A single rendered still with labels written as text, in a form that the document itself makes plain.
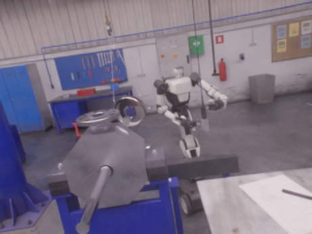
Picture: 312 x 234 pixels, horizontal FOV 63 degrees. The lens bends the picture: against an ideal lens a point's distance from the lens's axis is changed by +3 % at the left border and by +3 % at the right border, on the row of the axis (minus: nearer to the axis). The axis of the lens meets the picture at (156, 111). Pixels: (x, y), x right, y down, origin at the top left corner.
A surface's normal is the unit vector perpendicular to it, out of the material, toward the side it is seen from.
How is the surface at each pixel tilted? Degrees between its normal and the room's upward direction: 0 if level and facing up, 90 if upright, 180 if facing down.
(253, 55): 90
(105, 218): 90
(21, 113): 90
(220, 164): 90
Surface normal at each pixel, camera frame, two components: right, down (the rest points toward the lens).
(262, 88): 0.08, 0.29
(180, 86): 0.42, 0.18
